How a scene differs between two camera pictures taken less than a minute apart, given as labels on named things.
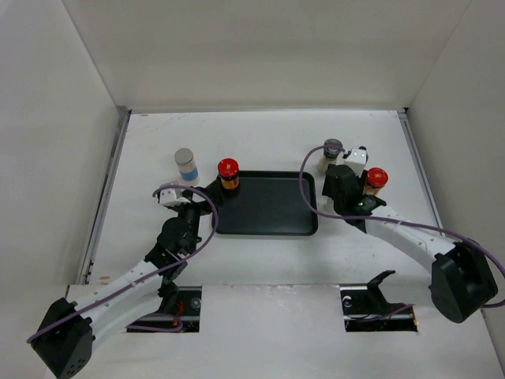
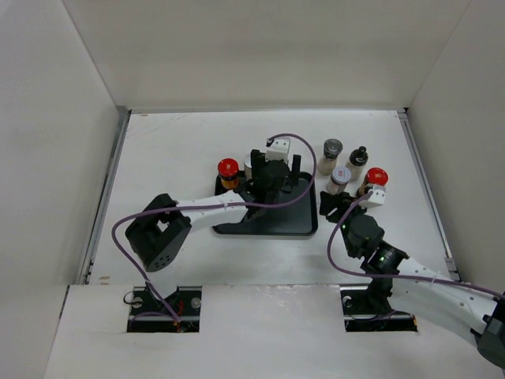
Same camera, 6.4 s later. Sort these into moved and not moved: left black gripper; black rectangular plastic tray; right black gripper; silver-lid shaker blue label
Moved: silver-lid shaker blue label; right black gripper; left black gripper
Not moved: black rectangular plastic tray
